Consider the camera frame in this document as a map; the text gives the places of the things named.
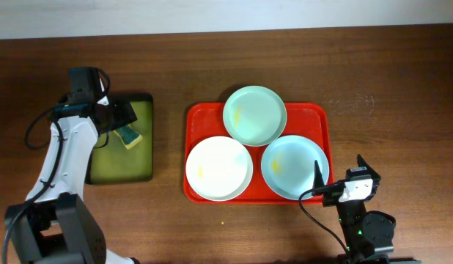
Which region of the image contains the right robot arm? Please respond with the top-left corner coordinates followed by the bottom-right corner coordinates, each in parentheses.
top-left (304, 155), bottom-right (418, 263)

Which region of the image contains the light blue plate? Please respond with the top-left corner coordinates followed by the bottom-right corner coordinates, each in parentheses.
top-left (260, 135), bottom-right (331, 200)

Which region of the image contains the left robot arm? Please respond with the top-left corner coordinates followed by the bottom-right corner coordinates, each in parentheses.
top-left (1, 67), bottom-right (137, 263)

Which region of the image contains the white plate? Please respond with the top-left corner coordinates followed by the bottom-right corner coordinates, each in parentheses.
top-left (185, 136), bottom-right (254, 202)

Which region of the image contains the black tray with soapy water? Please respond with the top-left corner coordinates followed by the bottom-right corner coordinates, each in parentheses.
top-left (85, 93), bottom-right (153, 185)

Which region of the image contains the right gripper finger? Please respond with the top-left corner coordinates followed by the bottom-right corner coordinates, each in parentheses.
top-left (312, 160), bottom-right (325, 196)
top-left (357, 154), bottom-right (377, 175)

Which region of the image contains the mint green plate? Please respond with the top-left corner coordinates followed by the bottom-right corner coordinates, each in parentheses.
top-left (222, 86), bottom-right (287, 147)

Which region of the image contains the yellow green sponge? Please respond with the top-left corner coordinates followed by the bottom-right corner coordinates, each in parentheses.
top-left (114, 125), bottom-right (143, 150)

